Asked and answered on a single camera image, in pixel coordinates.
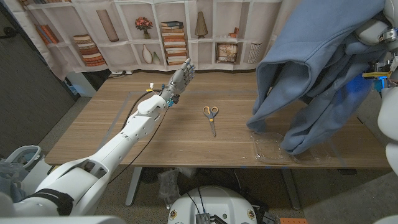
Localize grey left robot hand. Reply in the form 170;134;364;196
160;57;196;102

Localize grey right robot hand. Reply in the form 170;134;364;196
354;0;398;52

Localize blue hoodie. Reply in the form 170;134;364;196
246;0;392;156

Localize clear plastic clamshell container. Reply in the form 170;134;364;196
251;132;332;165

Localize printed bookshelf backdrop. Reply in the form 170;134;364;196
2;0;299;81

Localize white box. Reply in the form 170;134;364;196
65;71;97;98

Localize clear plastic bag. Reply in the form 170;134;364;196
157;169;181;200

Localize grey metal table leg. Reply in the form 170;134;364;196
281;167;302;211
125;167;143;207

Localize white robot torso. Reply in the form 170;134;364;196
167;185;258;224

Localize dark perforated metal partition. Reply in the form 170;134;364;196
0;6;77;158

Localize white grey plastic bin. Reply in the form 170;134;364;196
5;144;43;172

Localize orange box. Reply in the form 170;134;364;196
279;217;308;224

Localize person in blue jeans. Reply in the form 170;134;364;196
0;158;29;203

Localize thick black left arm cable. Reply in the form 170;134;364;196
120;89;162;130

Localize yellow grey handled scissors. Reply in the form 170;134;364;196
203;106;220;138

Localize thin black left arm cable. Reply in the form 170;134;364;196
107;107;170;185

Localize black door handle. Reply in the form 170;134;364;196
0;26;19;40

